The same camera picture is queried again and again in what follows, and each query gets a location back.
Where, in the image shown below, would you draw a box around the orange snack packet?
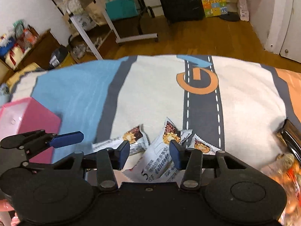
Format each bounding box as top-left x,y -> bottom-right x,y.
259,153 -> 301,226

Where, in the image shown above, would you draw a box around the black metal stand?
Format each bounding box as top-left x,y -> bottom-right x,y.
128,0 -> 156,36

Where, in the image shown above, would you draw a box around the pink plastic box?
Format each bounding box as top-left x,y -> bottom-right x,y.
0,97 -> 62,165

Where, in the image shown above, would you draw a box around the black slipper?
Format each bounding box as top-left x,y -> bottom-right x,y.
219,13 -> 239,22

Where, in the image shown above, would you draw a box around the printed road blanket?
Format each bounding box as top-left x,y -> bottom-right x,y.
0,55 -> 301,193

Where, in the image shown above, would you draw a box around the small white snack packet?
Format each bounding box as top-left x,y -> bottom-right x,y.
180,129 -> 194,144

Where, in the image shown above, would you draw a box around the yellow cloth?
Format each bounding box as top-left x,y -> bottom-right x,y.
6,62 -> 45,87

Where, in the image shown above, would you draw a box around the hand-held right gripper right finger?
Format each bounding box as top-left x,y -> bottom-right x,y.
169,140 -> 245,191

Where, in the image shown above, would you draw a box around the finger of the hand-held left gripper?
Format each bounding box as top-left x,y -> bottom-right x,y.
0,129 -> 84,161

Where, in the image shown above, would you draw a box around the large white nut snack packet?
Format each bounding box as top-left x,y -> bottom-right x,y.
122,116 -> 189,184

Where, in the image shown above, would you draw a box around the white door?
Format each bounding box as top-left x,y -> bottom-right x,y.
249,0 -> 301,64

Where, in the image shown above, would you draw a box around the black trash bin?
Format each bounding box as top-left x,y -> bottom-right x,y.
49,46 -> 76,69

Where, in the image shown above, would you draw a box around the white rolling table stand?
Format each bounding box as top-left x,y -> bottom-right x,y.
62,0 -> 158,60

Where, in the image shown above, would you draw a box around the black suitcase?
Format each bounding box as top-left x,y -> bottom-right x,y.
154,0 -> 205,24

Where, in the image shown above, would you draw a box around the dark glossy snack packet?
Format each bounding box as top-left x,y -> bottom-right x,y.
276,119 -> 301,163

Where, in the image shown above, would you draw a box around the beige tote bag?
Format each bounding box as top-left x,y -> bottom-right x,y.
82,0 -> 111,26

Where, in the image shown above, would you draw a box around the pink white package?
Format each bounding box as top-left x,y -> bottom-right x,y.
237,0 -> 250,22

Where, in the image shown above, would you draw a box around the wooden cabinet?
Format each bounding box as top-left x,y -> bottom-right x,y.
24,28 -> 71,70

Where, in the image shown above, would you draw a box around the teal tote bag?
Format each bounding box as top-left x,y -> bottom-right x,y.
105,0 -> 139,21

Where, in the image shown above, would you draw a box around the grey shoe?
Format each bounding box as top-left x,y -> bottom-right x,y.
71,35 -> 104,59

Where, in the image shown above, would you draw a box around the cluttered shelf goods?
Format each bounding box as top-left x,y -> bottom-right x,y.
0,20 -> 39,71

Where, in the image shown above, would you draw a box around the colourful gift bag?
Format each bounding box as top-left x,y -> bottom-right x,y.
200,0 -> 228,18

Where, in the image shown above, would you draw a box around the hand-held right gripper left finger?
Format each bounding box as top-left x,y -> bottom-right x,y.
56,140 -> 130,192

